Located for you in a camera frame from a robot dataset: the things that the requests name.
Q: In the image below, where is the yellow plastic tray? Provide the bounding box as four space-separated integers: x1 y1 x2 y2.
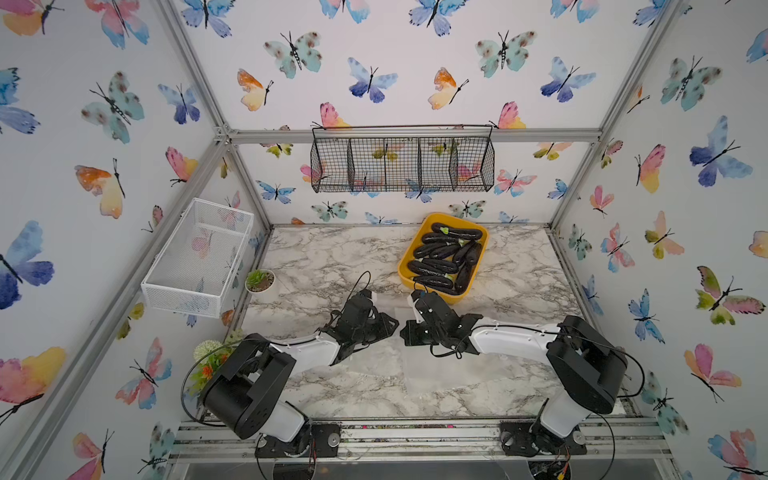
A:
397 213 489 304

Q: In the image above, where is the eggplant at tray back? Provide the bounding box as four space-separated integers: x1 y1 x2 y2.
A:
431 222 483 241

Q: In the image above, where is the eggplant in tray front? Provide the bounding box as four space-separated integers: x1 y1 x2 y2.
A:
412 275 457 295

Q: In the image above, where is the aluminium front rail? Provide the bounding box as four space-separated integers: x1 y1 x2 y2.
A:
170 417 672 464

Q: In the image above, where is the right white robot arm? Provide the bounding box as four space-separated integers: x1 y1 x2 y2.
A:
401 290 630 443

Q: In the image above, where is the small white potted succulent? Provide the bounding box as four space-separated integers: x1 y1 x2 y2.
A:
245 269 275 294

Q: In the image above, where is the eggplant in tray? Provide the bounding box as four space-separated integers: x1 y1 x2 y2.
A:
412 275 457 295
407 258 460 276

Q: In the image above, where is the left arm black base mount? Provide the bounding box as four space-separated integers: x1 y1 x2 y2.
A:
255 423 341 459

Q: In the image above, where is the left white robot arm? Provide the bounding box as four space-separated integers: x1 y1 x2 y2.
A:
197 289 399 444

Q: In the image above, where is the potted orange flower plant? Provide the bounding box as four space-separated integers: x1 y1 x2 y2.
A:
185 340 238 396

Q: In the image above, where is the white mesh wall basket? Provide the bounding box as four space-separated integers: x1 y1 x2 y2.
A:
141 198 254 318

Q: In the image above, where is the eggplant in tray middle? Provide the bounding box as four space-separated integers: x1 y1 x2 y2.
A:
407 258 460 276

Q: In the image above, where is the black wire wall basket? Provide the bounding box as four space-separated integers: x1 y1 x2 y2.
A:
303 125 495 194

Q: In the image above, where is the clear zip-top bag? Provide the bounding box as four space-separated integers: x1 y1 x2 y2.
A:
381 338 482 418

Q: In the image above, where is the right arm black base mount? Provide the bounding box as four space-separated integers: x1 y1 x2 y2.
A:
499 421 587 458

